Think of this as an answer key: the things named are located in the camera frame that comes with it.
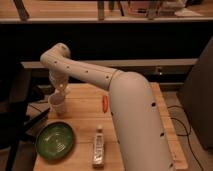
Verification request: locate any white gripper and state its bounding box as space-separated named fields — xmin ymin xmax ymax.
xmin=49 ymin=71 xmax=69 ymax=91

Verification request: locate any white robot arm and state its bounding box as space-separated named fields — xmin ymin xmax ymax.
xmin=40 ymin=43 xmax=176 ymax=171

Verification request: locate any red chili pepper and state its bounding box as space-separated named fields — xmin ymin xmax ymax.
xmin=102 ymin=95 xmax=108 ymax=113

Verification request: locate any black stand at left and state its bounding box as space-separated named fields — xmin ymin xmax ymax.
xmin=0 ymin=62 xmax=49 ymax=171

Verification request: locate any green ribbed bowl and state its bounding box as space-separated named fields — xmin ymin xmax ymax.
xmin=35 ymin=122 xmax=75 ymax=161

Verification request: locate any black cable on floor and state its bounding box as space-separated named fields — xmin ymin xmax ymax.
xmin=166 ymin=105 xmax=205 ymax=171

